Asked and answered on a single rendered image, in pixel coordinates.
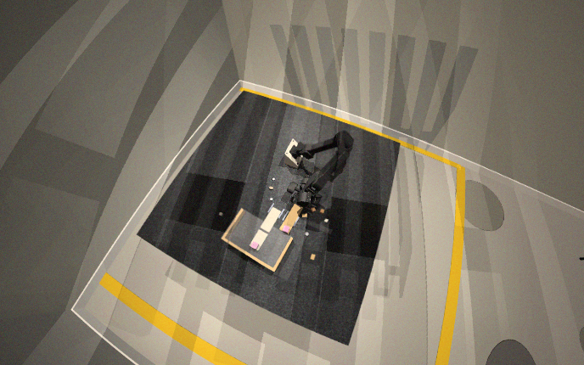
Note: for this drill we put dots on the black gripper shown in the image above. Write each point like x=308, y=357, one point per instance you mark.
x=293, y=187

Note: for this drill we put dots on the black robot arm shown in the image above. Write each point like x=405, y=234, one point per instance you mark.
x=343, y=141

